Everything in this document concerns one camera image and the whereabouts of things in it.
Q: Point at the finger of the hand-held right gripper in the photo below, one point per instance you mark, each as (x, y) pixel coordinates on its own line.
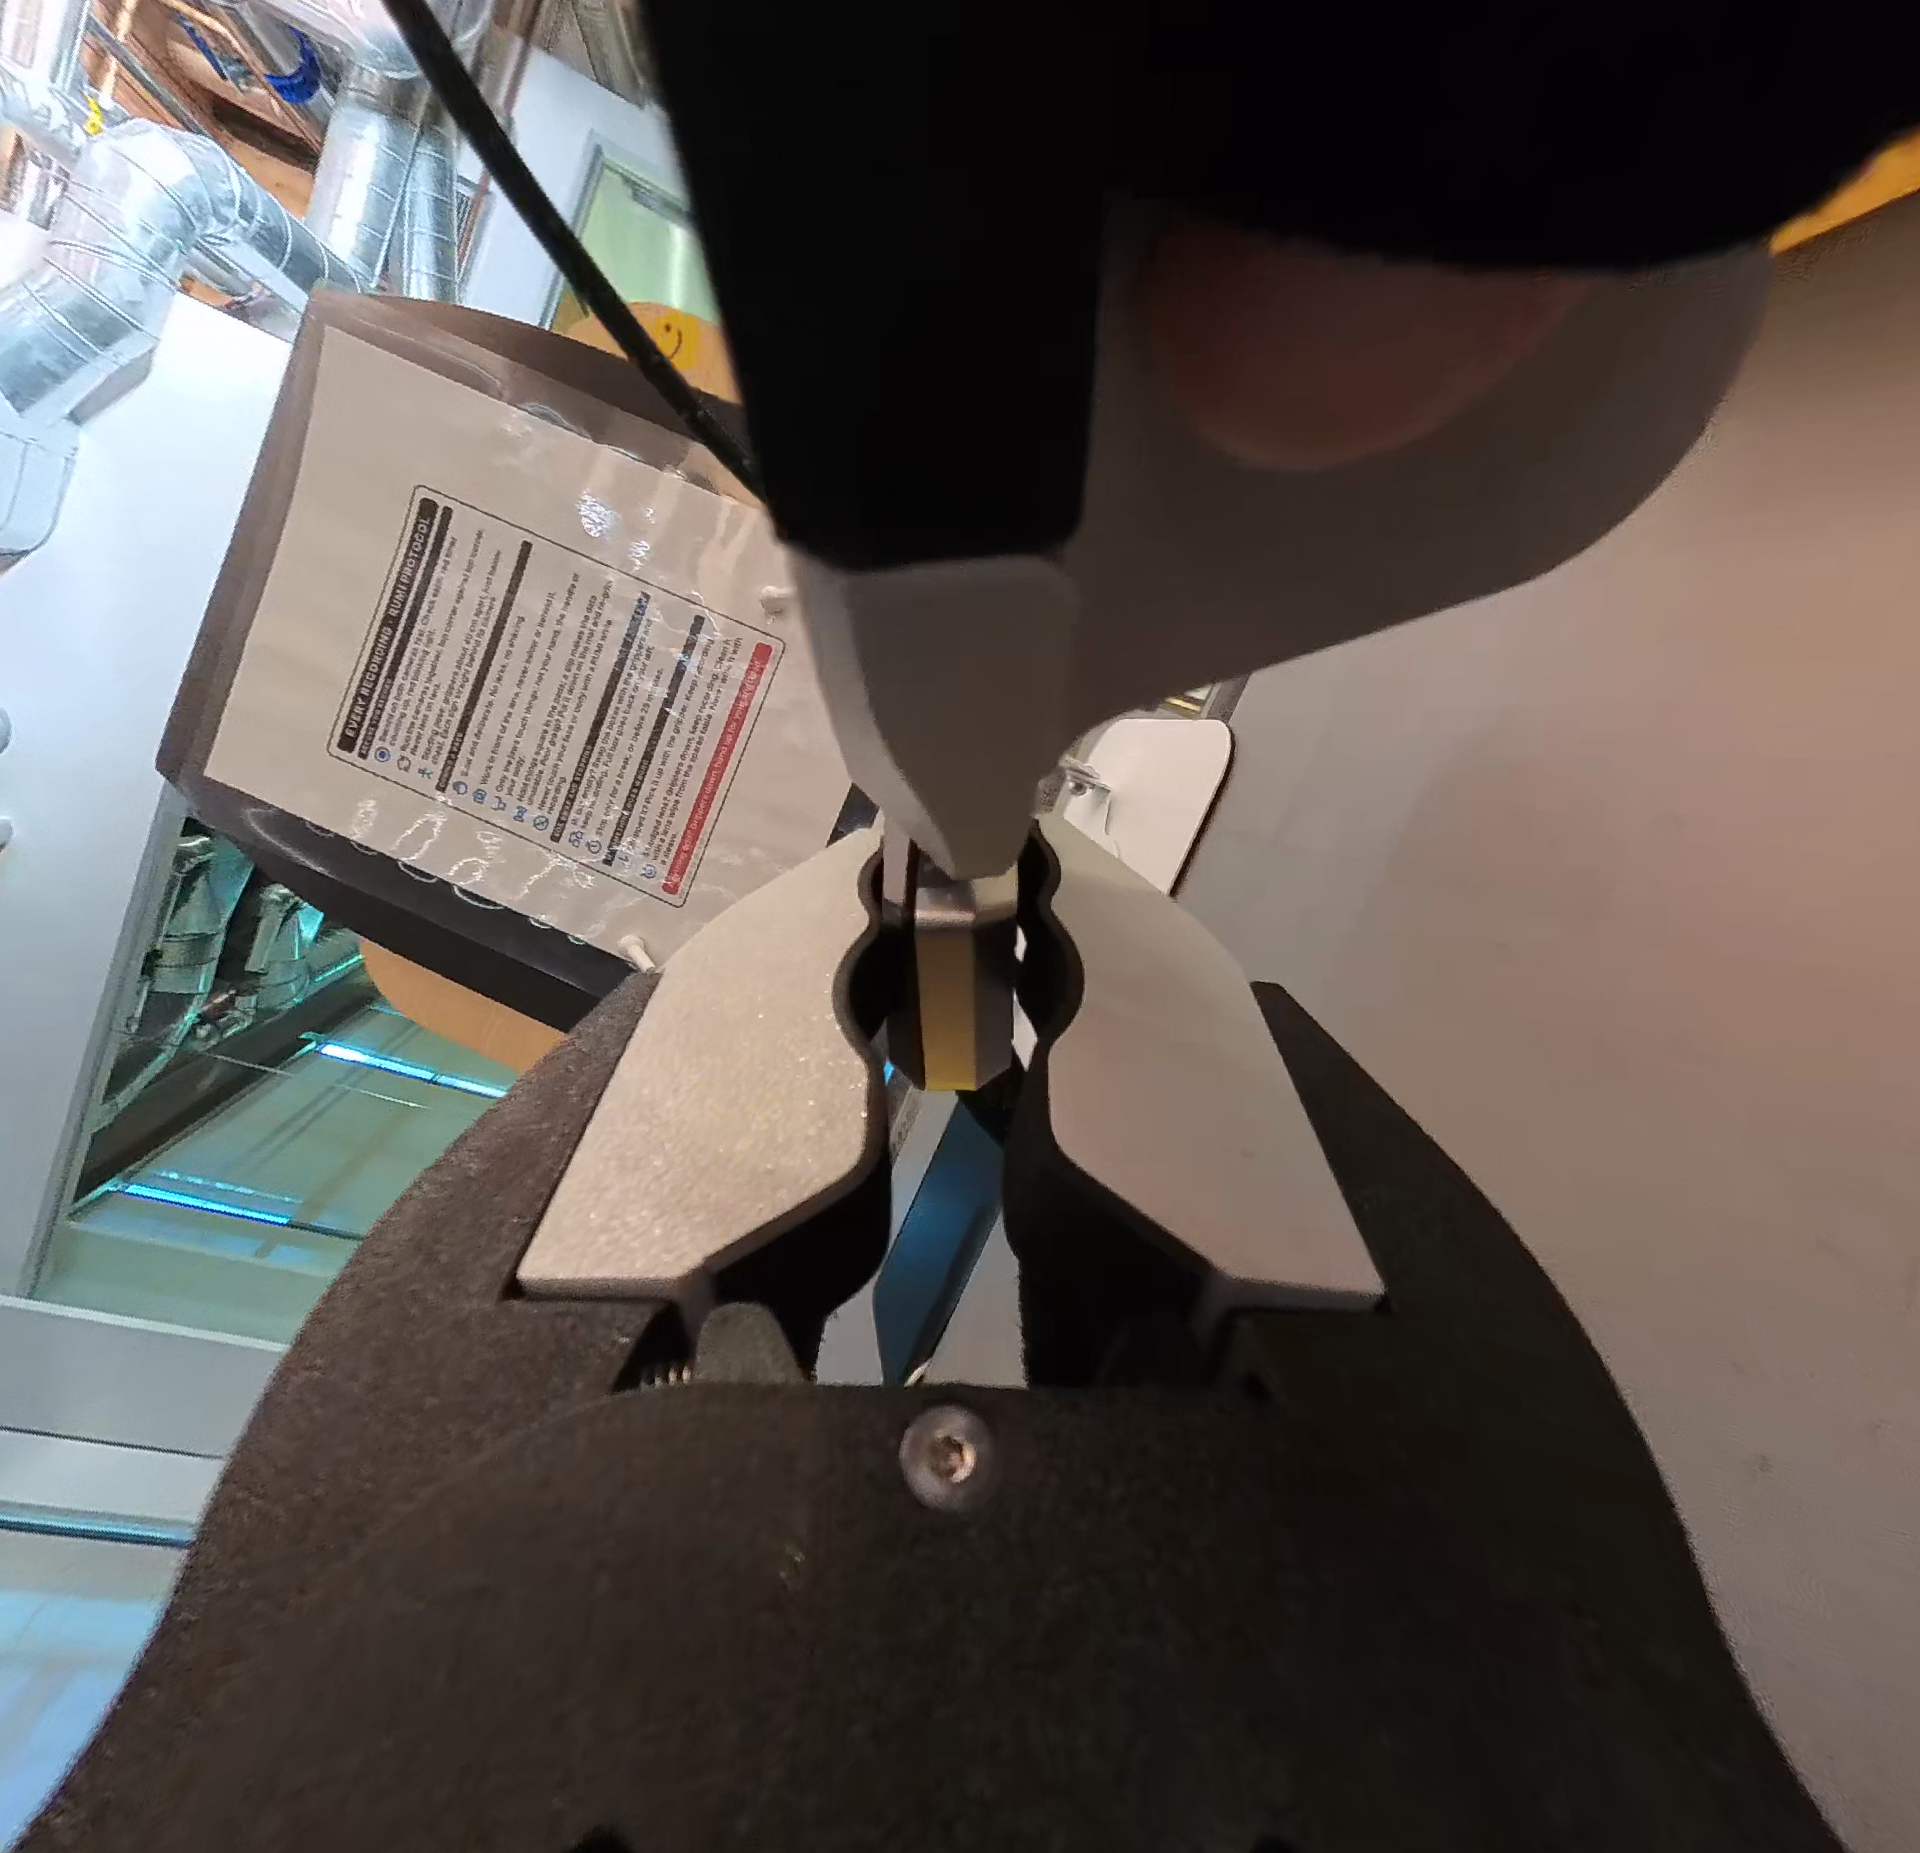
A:
(946, 714)
(1349, 561)

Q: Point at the instruction sheet in plastic sleeve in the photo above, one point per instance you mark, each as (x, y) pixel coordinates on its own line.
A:
(524, 637)

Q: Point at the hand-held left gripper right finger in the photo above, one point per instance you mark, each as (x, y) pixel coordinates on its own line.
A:
(1187, 1103)

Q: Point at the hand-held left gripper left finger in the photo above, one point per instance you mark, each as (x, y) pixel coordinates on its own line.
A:
(704, 1103)

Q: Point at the white display stand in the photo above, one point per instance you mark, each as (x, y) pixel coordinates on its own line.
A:
(1156, 790)

